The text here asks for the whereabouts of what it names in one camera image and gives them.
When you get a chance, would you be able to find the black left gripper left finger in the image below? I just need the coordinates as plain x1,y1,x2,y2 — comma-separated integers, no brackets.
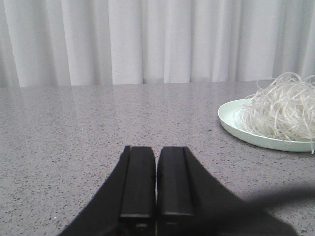
60,146,156,236

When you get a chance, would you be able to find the white vermicelli noodle bundle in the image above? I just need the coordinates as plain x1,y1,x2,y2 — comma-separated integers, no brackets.
237,72,315,153

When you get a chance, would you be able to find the white pleated curtain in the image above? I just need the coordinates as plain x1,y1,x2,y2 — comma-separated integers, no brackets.
0,0,315,87

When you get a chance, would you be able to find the pale green round plate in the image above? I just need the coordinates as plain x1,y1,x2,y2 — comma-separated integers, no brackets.
218,99,315,154

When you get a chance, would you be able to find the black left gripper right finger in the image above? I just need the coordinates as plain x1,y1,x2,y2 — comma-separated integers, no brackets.
157,147,297,236

